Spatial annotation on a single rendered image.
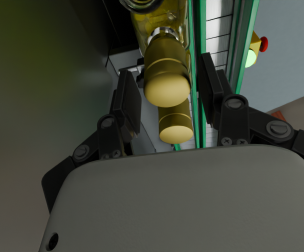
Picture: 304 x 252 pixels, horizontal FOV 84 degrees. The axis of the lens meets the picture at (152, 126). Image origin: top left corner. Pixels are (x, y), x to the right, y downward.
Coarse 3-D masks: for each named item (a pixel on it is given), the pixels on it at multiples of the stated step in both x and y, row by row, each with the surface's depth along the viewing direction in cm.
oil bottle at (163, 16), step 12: (168, 0) 15; (180, 0) 15; (132, 12) 16; (156, 12) 15; (168, 12) 14; (180, 12) 15; (132, 24) 16; (144, 24) 15; (156, 24) 15; (168, 24) 15; (180, 24) 15; (144, 36) 16; (180, 36) 16; (144, 48) 17
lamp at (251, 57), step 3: (249, 48) 44; (249, 51) 43; (252, 51) 43; (249, 54) 43; (252, 54) 43; (249, 57) 43; (252, 57) 43; (255, 57) 44; (246, 60) 44; (249, 60) 44; (252, 60) 44; (246, 63) 44; (249, 63) 44; (252, 63) 45; (246, 66) 46
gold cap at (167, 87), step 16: (160, 48) 12; (176, 48) 13; (144, 64) 13; (160, 64) 11; (176, 64) 11; (144, 80) 12; (160, 80) 11; (176, 80) 11; (160, 96) 12; (176, 96) 12
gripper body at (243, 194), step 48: (240, 144) 7; (96, 192) 6; (144, 192) 6; (192, 192) 6; (240, 192) 5; (288, 192) 5; (48, 240) 6; (96, 240) 5; (144, 240) 5; (192, 240) 5; (240, 240) 4; (288, 240) 4
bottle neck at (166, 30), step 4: (156, 28) 15; (160, 28) 15; (164, 28) 15; (168, 28) 15; (152, 32) 15; (156, 32) 15; (160, 32) 14; (164, 32) 14; (168, 32) 14; (172, 32) 15; (152, 36) 15; (156, 36) 14; (160, 36) 14; (164, 36) 14; (168, 36) 14; (172, 36) 14; (176, 36) 15; (148, 40) 15; (152, 40) 14; (148, 44) 15
